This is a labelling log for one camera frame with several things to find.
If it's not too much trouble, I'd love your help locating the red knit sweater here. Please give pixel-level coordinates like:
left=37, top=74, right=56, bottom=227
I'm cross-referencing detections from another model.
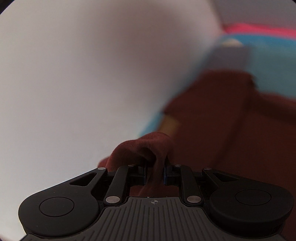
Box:
left=98, top=69, right=296, bottom=197

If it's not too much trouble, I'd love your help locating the blue and mauve bed sheet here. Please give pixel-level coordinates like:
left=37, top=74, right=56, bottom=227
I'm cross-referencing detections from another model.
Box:
left=143, top=23, right=295, bottom=137

